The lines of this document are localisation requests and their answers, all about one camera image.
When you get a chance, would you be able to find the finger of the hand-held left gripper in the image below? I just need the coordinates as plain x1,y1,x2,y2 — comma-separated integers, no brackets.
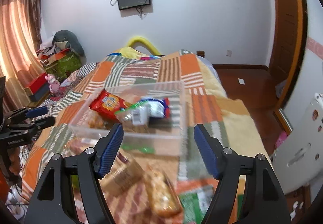
6,116,56,131
4,106,49,123

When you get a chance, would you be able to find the golden snack packet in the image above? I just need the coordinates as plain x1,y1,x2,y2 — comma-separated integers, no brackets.
85,112,108,129

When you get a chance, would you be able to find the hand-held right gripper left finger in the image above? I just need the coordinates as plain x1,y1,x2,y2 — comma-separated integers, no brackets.
24,123,125,224

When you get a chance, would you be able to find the patchwork blanket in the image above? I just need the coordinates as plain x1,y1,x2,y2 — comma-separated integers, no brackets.
21,49,272,224

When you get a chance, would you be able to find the white and blue snack packet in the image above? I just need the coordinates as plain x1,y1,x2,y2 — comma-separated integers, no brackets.
115,97,171,126

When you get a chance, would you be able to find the green snack packet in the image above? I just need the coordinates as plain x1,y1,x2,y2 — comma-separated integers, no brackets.
177,184,220,224

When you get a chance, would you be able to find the orange biscuit packet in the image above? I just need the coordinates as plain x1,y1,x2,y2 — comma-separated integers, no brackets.
143,170,182,217

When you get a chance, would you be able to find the pink plush toy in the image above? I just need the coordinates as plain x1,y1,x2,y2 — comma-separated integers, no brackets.
45,74,61,94

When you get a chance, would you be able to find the yellow curved headboard tube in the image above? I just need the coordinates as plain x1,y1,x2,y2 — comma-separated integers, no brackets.
127,35,160,55

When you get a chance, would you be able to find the green patterned bag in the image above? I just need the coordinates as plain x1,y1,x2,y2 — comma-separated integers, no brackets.
45,52,82,80

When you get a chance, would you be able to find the red snack packet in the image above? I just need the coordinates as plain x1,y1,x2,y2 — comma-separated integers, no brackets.
89,89,132,121

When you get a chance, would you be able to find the wooden door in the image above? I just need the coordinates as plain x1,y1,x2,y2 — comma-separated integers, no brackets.
267,0,308,111

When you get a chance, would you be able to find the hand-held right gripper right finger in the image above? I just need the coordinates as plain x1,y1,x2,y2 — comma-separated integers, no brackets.
193,124,292,224

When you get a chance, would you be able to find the orange striped curtain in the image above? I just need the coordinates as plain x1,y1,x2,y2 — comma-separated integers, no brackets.
0,0,46,111

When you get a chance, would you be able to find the clear plastic container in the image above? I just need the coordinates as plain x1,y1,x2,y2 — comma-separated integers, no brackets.
68,80,188,156

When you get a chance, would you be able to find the brown cracker packet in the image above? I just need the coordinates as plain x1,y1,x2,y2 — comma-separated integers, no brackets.
100,155,145,198

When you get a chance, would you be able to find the red shoe box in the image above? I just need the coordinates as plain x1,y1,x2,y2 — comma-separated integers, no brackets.
25,74,52,102

